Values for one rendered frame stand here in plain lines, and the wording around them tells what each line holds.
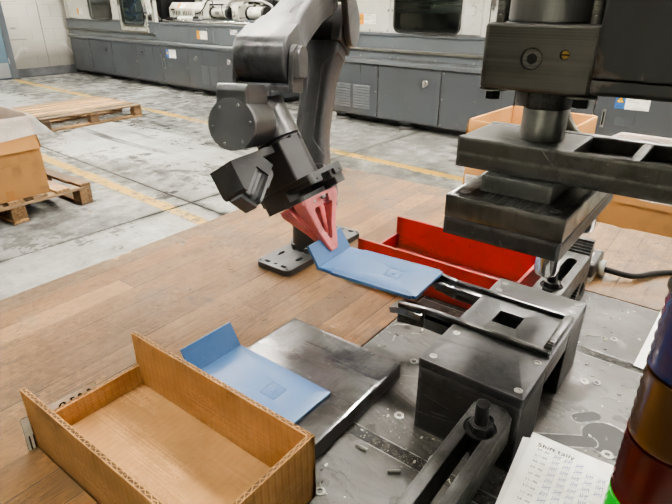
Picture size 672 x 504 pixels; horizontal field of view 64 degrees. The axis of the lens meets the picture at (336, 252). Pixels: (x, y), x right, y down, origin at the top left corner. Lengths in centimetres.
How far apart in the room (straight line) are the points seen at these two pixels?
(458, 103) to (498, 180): 519
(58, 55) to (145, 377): 1145
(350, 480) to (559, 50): 39
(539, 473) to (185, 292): 54
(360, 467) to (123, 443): 23
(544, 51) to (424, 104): 541
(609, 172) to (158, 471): 46
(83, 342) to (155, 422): 20
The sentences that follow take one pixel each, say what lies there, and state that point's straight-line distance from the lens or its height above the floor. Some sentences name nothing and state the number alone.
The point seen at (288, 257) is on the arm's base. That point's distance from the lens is 88.
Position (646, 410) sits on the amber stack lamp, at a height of 114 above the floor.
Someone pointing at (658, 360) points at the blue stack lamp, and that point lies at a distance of 25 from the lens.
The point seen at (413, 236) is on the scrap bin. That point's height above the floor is 93.
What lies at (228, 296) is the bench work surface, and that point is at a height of 90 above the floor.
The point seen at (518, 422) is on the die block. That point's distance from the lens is 51.
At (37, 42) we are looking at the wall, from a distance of 1184.
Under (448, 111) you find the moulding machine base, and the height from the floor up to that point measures 26.
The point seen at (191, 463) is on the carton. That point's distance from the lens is 55.
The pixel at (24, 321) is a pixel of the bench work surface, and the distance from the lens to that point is 84.
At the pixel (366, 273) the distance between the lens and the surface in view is 65.
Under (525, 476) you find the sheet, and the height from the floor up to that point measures 95.
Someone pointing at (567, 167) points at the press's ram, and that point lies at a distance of 46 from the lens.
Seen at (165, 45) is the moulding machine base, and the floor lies 65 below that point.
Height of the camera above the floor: 129
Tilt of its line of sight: 25 degrees down
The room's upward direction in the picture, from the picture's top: straight up
